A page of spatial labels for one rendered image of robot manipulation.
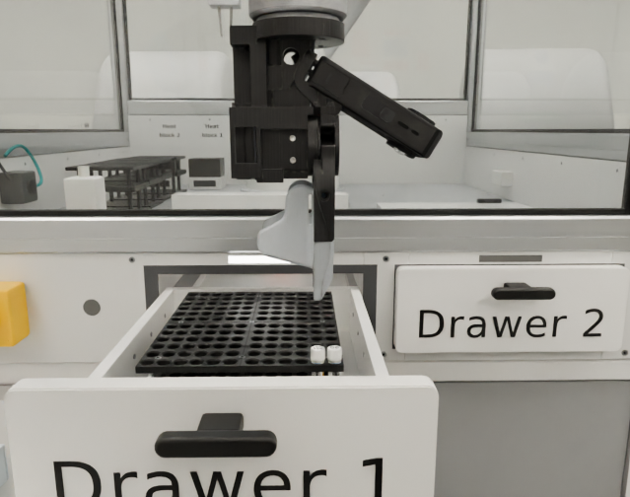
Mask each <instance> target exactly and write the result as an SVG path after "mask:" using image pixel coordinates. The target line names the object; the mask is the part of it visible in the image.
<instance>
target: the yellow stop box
mask: <svg viewBox="0 0 630 497"><path fill-rule="evenodd" d="M29 334H30V325H29V316H28V307H27V298H26V289H25V284H24V282H21V281H0V347H12V346H15V345H16V344H18V343H19V342H20V341H22V340H23V339H24V338H26V337H27V336H28V335H29Z"/></svg>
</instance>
